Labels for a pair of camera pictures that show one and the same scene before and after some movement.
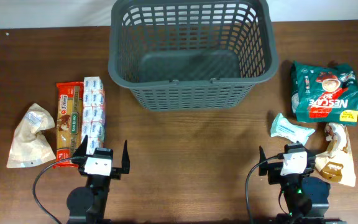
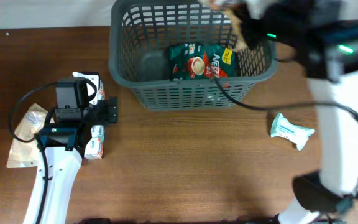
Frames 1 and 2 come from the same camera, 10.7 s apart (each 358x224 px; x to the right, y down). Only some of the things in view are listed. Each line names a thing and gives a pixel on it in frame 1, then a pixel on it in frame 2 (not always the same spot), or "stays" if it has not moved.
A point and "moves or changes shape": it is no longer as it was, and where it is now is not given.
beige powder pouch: (29, 147) stays
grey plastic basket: (191, 55) stays
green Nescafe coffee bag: (327, 93) moves or changes shape
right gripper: (273, 170) -> (252, 37)
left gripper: (115, 173) -> (104, 117)
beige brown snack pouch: (337, 165) moves or changes shape
